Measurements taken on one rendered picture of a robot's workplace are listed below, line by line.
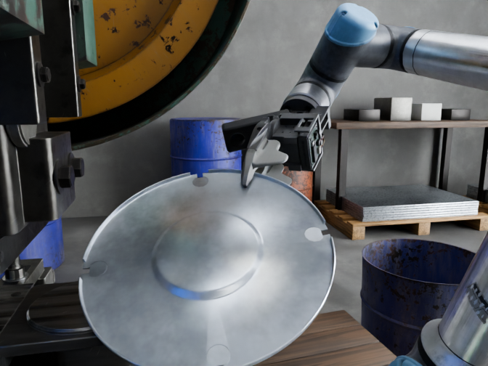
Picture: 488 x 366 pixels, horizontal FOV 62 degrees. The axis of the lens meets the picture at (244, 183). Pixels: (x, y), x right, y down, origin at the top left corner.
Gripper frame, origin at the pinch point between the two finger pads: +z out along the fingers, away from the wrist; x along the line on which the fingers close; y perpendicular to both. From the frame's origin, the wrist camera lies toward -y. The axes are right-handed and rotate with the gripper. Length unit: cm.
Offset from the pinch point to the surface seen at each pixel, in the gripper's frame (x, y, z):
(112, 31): -16.4, -32.3, -20.4
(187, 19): -15.7, -19.5, -26.2
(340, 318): 79, 0, -37
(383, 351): 74, 14, -26
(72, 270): 132, -173, -64
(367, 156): 204, -43, -317
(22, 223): -11.0, -10.8, 23.0
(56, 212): -10.5, -9.1, 20.5
